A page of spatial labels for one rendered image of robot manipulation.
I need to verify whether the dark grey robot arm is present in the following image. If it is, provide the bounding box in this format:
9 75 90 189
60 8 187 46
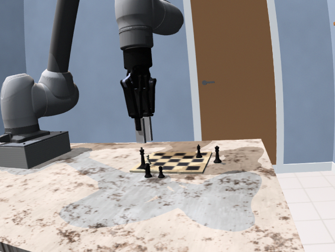
0 0 184 143

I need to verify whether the black and cream chessboard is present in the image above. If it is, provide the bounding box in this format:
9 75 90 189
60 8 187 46
130 152 212 174

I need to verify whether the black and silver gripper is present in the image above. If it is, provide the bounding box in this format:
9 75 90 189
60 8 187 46
120 47 157 143

